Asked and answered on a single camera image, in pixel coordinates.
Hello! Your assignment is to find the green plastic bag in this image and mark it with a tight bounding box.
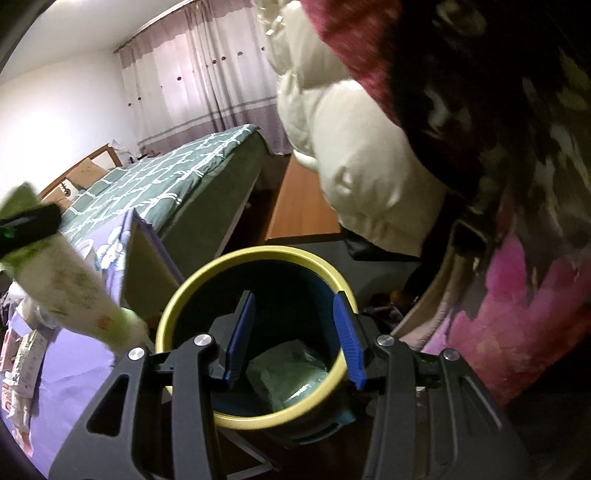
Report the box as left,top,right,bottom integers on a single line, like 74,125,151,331
246,340,329,412

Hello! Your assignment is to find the green white plastic bottle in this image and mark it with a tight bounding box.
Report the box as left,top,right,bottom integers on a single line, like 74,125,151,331
1,183,148,356

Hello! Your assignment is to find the yellow rimmed blue trash bin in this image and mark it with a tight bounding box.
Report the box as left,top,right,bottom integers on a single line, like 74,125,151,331
155,246,358,436

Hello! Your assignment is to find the wooden bench cabinet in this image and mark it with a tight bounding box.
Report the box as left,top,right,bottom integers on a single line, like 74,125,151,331
259,155,341,245

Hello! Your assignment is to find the cream puffer jacket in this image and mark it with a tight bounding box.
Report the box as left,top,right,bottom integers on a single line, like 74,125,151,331
255,1,445,257

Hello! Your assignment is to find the bed with green plaid cover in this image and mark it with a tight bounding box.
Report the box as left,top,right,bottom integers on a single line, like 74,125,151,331
60,124,270,276

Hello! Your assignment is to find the pink floral garment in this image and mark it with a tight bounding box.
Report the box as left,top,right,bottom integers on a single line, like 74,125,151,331
392,230,591,407

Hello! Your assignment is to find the pink striped curtain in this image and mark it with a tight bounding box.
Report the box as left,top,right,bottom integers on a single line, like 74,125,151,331
117,1,291,155

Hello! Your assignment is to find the red quilted jacket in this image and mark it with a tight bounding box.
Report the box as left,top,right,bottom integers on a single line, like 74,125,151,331
303,1,419,126

